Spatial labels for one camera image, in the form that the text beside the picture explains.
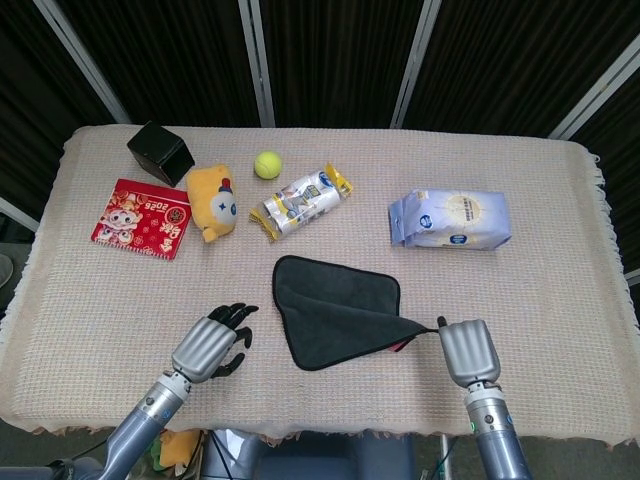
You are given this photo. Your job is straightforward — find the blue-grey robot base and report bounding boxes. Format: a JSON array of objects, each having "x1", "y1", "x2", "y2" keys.
[{"x1": 254, "y1": 432, "x2": 416, "y2": 480}]

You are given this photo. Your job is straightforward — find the red spiral notebook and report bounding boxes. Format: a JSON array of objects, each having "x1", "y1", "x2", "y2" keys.
[{"x1": 90, "y1": 178, "x2": 193, "y2": 263}]

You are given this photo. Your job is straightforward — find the black cube box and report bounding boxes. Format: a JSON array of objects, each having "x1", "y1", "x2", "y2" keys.
[{"x1": 125, "y1": 120, "x2": 196, "y2": 189}]

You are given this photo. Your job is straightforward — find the yellow plush toy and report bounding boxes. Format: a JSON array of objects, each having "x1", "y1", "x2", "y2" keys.
[{"x1": 185, "y1": 162, "x2": 242, "y2": 245}]

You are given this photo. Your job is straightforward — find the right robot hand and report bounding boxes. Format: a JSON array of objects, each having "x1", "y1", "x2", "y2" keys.
[{"x1": 436, "y1": 315, "x2": 503, "y2": 389}]

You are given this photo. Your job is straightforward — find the metal table leg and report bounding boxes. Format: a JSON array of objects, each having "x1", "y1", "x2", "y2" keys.
[{"x1": 438, "y1": 433, "x2": 454, "y2": 480}]

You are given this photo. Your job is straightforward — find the yellow tennis ball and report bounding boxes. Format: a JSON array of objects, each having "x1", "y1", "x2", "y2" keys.
[{"x1": 253, "y1": 151, "x2": 284, "y2": 180}]

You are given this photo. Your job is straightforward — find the pale blue tissue pack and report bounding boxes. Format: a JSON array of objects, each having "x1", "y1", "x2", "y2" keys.
[{"x1": 387, "y1": 188, "x2": 513, "y2": 252}]

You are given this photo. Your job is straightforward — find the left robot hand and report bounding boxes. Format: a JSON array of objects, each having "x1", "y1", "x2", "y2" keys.
[{"x1": 170, "y1": 302, "x2": 260, "y2": 385}]

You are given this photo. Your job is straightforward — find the green bottle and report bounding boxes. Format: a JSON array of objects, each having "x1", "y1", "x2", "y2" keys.
[{"x1": 148, "y1": 440, "x2": 169, "y2": 471}]

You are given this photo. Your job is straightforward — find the red and grey towel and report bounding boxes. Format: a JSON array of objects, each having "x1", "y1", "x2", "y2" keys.
[{"x1": 271, "y1": 254, "x2": 441, "y2": 372}]

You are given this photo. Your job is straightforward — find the yellow plush under table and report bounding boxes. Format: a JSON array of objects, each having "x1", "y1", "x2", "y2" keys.
[{"x1": 158, "y1": 428, "x2": 202, "y2": 474}]

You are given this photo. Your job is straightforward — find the beige woven tablecloth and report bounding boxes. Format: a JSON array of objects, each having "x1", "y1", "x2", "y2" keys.
[{"x1": 0, "y1": 123, "x2": 640, "y2": 451}]

